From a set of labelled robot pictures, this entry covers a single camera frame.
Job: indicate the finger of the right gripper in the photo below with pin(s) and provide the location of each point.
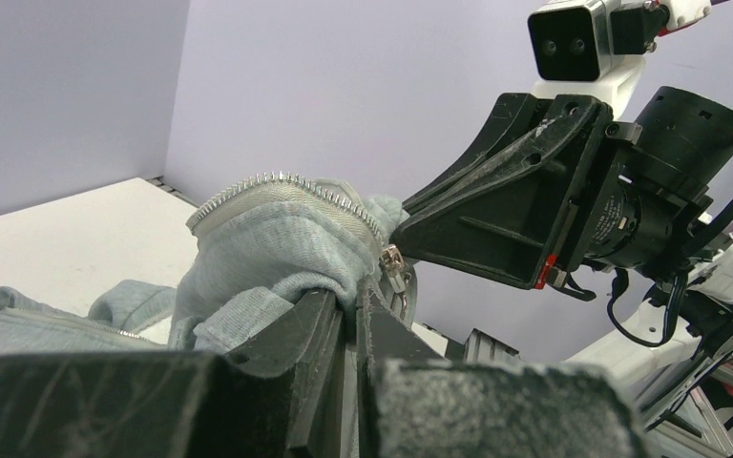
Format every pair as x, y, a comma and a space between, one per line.
512, 116
524, 212

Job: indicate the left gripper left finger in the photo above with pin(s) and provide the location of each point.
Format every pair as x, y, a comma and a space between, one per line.
277, 395

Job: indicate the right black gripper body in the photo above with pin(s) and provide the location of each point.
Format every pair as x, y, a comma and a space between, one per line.
656, 188

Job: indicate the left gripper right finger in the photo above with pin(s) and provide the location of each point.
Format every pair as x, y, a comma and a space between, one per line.
415, 403

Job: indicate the silver zipper pull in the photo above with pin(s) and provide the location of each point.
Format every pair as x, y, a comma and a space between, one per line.
401, 282

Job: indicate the grey zip-up jacket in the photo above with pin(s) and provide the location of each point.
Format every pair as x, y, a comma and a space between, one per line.
262, 243

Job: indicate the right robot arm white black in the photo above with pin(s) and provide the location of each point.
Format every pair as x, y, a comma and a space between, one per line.
683, 328

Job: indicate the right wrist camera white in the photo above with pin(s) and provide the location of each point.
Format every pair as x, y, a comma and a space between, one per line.
597, 47

